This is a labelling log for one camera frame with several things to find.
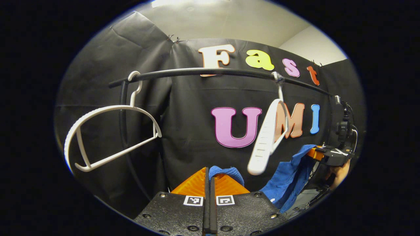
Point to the white plastic hanger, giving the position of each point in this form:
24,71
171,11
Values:
264,144
113,107

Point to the blue jacket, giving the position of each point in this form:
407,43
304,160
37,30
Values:
288,177

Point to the black clothes rack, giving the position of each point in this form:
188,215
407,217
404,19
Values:
183,71

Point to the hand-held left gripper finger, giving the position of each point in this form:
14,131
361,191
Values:
213,213
206,213

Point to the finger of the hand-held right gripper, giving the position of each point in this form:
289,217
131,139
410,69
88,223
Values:
334,157

